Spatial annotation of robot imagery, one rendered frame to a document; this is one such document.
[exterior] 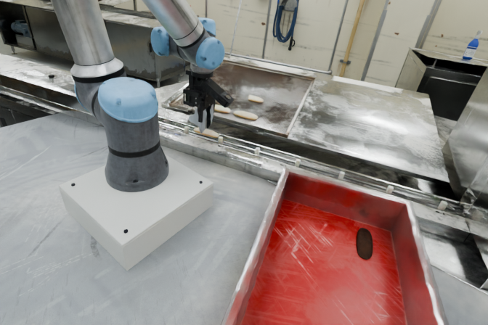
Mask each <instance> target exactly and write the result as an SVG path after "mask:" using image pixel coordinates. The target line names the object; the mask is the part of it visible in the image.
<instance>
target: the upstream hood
mask: <svg viewBox="0 0 488 325"><path fill-rule="evenodd" d="M74 84H75V82H74V80H73V77H72V75H71V73H67V72H64V71H61V70H55V69H53V68H50V67H44V66H41V65H37V64H33V63H30V62H26V61H22V60H19V59H15V58H11V57H6V56H3V55H0V86H3V87H7V88H9V89H13V90H15V91H20V92H23V93H25V94H30V95H32V96H36V97H39V98H42V99H45V100H48V101H51V102H55V103H58V104H62V105H65V106H67V107H72V108H74V109H77V110H80V111H84V112H87V113H90V112H89V111H88V110H86V109H85V108H84V107H83V106H82V105H81V104H80V102H79V101H78V99H77V97H76V93H75V90H74ZM90 114H91V113H90Z"/></svg>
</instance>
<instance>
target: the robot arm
mask: <svg viewBox="0 0 488 325"><path fill-rule="evenodd" d="M142 1H143V2H144V4H145V5H146V6H147V8H148V9H149V10H150V11H151V12H152V14H153V15H154V16H155V18H156V19H157V20H158V22H159V23H160V24H161V25H162V27H155V28H153V30H152V33H151V44H152V48H153V50H154V52H155V53H156V54H157V55H159V56H167V57H168V56H170V55H174V56H176V57H178V58H181V59H183V60H186V61H188V62H190V69H189V70H186V74H187V75H189V85H188V86H186V88H185V89H183V102H184V104H187V105H189V106H190V107H198V108H196V109H195V114H194V115H190V116H189V121H190V122H192V123H194V124H195V125H197V126H198V127H199V130H200V133H203V132H204V130H205V129H206V120H207V128H209V127H210V125H211V122H212V120H213V116H214V109H215V100H216V101H217V102H218V103H219V104H221V105H222V106H223V107H224V108H226V107H228V106H230V105H231V103H233V101H234V99H233V98H232V97H231V96H230V95H229V94H228V93H227V92H226V91H225V90H224V89H222V88H221V87H220V86H219V85H218V84H217V83H215V82H214V81H213V80H212V79H211V77H213V76H214V69H216V68H217V67H218V66H220V64H221V63H222V62H223V60H224V53H225V51H224V46H223V44H222V42H221V41H220V40H218V39H216V23H215V22H214V20H212V19H209V18H204V17H197V15H196V14H195V13H194V11H193V10H192V8H191V6H190V5H189V3H188V2H187V0H142ZM51 3H52V6H53V7H54V11H55V13H56V16H57V19H58V21H59V23H60V26H61V28H62V32H63V34H64V36H65V40H66V41H67V44H68V47H69V50H70V53H71V54H72V57H73V60H74V62H75V64H74V66H73V67H72V68H71V70H70V73H71V75H72V77H73V80H74V82H75V84H74V90H75V93H76V97H77V99H78V101H79V102H80V104H81V105H82V106H83V107H84V108H85V109H86V110H88V111H89V112H90V113H91V114H93V116H94V117H95V118H96V119H98V121H99V122H101V124H103V126H104V128H105V133H106V137H107V145H108V149H109V152H108V156H107V164H106V166H105V178H106V181H107V183H108V185H109V186H111V187H112V188H114V189H116V190H118V191H121V192H142V191H146V190H148V189H152V188H154V187H156V186H158V185H159V184H161V183H162V182H164V181H165V180H166V178H167V176H168V173H169V167H168V160H167V158H166V156H165V154H164V152H163V150H162V148H161V145H160V132H159V122H158V100H157V96H156V92H155V89H154V88H153V87H152V86H151V85H150V84H149V83H147V82H145V81H143V80H140V79H137V80H135V78H127V77H126V72H125V69H124V66H123V63H122V61H120V60H119V59H116V58H115V57H114V55H113V50H112V47H111V45H110V40H109V38H108V34H107V30H106V27H105V23H104V20H103V17H102V13H101V10H100V8H99V3H98V0H51ZM184 94H186V101H185V100H184Z"/></svg>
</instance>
